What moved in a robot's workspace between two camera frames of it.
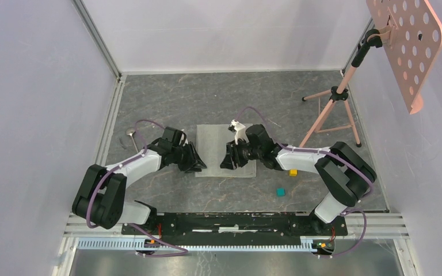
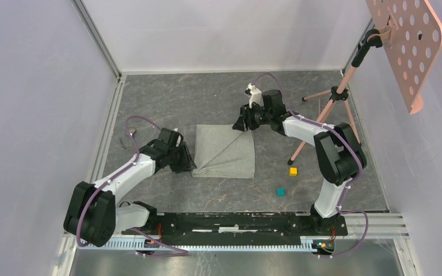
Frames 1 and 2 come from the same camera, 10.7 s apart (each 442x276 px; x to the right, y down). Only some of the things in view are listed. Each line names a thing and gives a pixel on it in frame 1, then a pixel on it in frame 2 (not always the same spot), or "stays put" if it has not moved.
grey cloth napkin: x=212 y=141 stays put
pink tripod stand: x=340 y=92 stays put
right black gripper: x=232 y=156 to x=244 y=122
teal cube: x=281 y=192 stays put
